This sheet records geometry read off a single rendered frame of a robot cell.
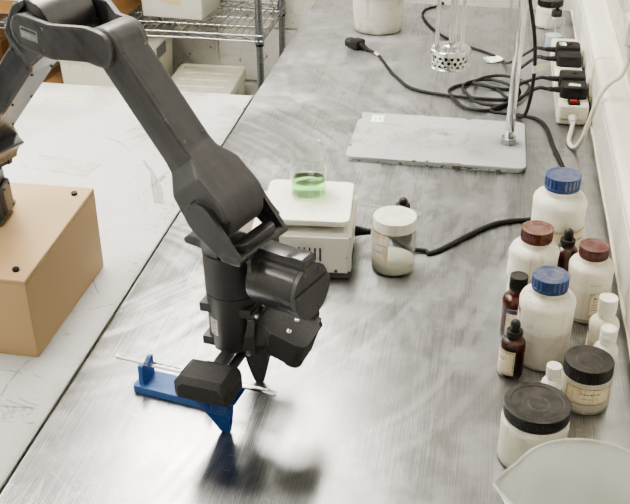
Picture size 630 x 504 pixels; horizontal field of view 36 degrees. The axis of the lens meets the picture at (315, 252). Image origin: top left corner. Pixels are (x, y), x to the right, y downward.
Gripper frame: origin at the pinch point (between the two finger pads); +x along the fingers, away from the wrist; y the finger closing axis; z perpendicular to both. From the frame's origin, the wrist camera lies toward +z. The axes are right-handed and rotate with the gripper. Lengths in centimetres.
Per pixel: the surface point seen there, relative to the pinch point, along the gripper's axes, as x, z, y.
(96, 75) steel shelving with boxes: 55, -156, 213
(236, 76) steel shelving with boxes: 60, -112, 240
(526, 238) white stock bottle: -5.5, 25.4, 30.5
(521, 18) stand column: -18, 16, 79
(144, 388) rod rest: 2.3, -11.1, -2.0
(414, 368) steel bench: 4.1, 16.0, 13.0
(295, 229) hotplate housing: -3.3, -4.3, 28.0
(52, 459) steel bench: 2.9, -15.1, -14.7
